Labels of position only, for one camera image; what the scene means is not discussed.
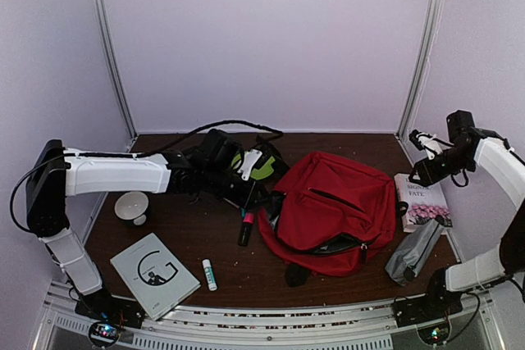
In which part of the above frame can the white designer fate book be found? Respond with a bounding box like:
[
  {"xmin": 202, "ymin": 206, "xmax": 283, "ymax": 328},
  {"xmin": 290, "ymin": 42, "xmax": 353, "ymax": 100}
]
[{"xmin": 394, "ymin": 173, "xmax": 452, "ymax": 233}]

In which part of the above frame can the left aluminium frame post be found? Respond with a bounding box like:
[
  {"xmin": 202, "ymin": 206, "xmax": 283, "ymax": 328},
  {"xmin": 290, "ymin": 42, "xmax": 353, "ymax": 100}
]
[{"xmin": 93, "ymin": 0, "xmax": 138, "ymax": 140}]

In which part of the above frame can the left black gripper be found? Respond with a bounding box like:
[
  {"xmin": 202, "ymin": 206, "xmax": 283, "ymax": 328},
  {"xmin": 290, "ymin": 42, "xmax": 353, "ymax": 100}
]
[{"xmin": 203, "ymin": 165, "xmax": 272, "ymax": 210}]

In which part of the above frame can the front aluminium rail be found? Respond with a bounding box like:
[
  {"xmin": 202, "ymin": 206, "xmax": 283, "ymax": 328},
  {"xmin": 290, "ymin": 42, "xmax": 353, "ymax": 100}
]
[{"xmin": 34, "ymin": 275, "xmax": 505, "ymax": 350}]

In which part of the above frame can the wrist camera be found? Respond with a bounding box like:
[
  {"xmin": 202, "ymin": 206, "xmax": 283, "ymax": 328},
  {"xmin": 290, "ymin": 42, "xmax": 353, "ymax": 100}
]
[
  {"xmin": 237, "ymin": 149, "xmax": 263, "ymax": 181},
  {"xmin": 409, "ymin": 130, "xmax": 442, "ymax": 160}
]

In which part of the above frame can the aluminium frame post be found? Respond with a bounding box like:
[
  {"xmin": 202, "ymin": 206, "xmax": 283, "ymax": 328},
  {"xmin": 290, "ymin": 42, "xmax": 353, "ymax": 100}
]
[
  {"xmin": 397, "ymin": 0, "xmax": 443, "ymax": 140},
  {"xmin": 93, "ymin": 0, "xmax": 138, "ymax": 140}
]

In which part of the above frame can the grey G book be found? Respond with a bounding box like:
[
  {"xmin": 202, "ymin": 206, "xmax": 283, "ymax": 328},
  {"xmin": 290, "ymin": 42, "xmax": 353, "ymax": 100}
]
[{"xmin": 110, "ymin": 233, "xmax": 201, "ymax": 320}]

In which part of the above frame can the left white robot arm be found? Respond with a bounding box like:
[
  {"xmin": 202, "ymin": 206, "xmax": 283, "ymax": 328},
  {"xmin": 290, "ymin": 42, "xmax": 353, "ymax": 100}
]
[{"xmin": 9, "ymin": 120, "xmax": 269, "ymax": 320}]

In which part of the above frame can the white glue stick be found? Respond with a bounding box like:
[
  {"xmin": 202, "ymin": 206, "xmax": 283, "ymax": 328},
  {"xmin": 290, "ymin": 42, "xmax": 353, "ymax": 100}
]
[{"xmin": 202, "ymin": 259, "xmax": 218, "ymax": 291}]

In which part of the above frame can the green plate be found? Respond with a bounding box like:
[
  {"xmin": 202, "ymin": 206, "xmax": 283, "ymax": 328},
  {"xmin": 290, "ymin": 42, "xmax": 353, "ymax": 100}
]
[{"xmin": 231, "ymin": 151, "xmax": 275, "ymax": 180}]

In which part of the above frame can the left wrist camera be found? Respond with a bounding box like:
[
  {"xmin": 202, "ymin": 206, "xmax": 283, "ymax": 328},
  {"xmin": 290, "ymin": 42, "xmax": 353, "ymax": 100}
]
[{"xmin": 237, "ymin": 149, "xmax": 263, "ymax": 181}]

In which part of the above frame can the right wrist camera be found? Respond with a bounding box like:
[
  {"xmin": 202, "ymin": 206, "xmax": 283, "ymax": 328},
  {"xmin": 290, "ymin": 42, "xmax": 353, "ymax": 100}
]
[{"xmin": 409, "ymin": 130, "xmax": 442, "ymax": 160}]

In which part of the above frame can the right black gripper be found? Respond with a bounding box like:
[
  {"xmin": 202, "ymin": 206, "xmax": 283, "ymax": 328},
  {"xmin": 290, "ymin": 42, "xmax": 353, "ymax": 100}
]
[{"xmin": 409, "ymin": 145, "xmax": 473, "ymax": 187}]

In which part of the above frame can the white and black bowl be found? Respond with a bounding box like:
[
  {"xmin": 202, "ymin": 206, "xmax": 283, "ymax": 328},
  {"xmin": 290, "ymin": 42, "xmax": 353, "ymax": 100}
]
[{"xmin": 114, "ymin": 191, "xmax": 150, "ymax": 227}]

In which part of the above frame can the red backpack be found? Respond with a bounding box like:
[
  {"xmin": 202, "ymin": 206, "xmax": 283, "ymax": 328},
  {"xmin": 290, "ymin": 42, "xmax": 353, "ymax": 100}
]
[{"xmin": 257, "ymin": 152, "xmax": 397, "ymax": 288}]

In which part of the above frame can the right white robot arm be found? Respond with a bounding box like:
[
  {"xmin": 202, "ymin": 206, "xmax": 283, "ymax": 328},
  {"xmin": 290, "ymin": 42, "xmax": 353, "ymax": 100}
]
[{"xmin": 409, "ymin": 110, "xmax": 524, "ymax": 319}]

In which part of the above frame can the grey pencil case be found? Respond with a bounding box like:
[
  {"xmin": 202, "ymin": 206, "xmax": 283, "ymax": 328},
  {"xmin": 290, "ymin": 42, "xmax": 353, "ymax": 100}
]
[{"xmin": 385, "ymin": 215, "xmax": 445, "ymax": 286}]

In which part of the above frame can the right aluminium frame post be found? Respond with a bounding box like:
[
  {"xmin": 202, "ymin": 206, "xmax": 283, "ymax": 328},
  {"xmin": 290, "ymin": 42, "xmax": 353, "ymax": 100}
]
[{"xmin": 397, "ymin": 0, "xmax": 443, "ymax": 140}]

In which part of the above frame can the pink black highlighter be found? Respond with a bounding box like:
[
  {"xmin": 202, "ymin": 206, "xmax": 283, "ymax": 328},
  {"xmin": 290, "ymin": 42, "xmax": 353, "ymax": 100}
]
[{"xmin": 238, "ymin": 211, "xmax": 254, "ymax": 247}]

